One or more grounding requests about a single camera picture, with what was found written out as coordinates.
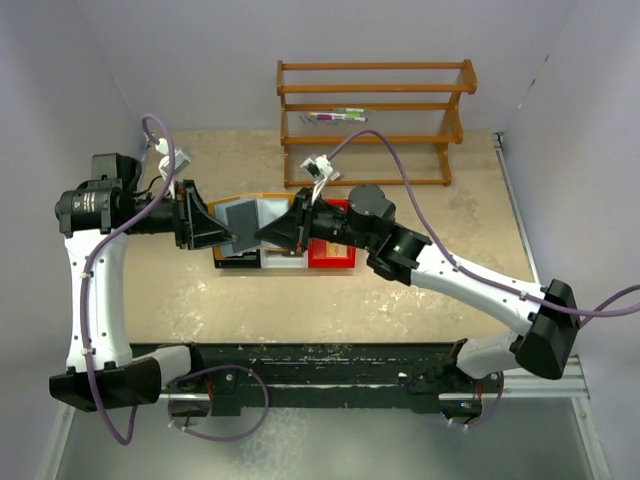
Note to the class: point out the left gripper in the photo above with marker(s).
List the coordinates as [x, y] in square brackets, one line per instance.
[195, 225]

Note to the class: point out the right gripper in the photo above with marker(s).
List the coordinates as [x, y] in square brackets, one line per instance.
[292, 230]

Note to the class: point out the black card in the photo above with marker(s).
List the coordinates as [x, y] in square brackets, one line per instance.
[243, 221]

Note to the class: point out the orange leather card holder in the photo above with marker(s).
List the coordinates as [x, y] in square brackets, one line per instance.
[270, 207]

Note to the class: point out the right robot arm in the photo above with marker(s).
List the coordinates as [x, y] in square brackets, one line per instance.
[397, 253]

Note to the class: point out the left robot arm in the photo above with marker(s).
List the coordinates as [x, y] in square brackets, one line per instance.
[96, 220]

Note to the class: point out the orange card in bin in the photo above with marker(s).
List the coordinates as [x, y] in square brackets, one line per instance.
[336, 251]

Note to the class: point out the white plastic bin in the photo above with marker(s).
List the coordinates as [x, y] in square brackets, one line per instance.
[282, 259]

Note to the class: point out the red plastic bin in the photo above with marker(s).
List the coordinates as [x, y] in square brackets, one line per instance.
[317, 259]

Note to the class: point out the black plastic bin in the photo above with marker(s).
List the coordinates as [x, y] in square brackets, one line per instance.
[246, 260]

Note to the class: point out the markers on shelf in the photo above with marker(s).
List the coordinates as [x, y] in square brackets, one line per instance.
[337, 115]

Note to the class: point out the wooden shelf rack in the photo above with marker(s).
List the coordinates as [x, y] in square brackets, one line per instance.
[415, 103]

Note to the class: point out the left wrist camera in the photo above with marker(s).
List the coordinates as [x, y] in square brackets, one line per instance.
[182, 159]

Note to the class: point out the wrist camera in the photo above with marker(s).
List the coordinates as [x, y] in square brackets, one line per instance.
[320, 169]
[182, 159]

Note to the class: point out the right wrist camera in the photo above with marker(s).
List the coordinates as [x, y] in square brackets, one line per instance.
[320, 169]

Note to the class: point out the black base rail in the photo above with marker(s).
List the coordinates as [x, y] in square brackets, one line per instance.
[411, 376]

